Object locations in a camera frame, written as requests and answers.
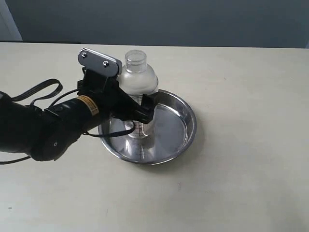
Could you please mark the round stainless steel plate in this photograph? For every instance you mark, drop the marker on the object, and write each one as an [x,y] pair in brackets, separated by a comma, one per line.
[175,127]

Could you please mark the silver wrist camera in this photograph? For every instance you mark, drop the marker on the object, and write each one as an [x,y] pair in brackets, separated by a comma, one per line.
[100,63]

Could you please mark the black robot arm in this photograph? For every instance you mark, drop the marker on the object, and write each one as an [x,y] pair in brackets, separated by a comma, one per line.
[45,134]

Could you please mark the clear plastic shaker bottle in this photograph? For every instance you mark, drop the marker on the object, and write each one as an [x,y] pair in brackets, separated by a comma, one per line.
[137,78]

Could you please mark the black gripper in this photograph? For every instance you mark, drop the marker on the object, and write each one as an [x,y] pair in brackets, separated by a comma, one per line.
[109,100]

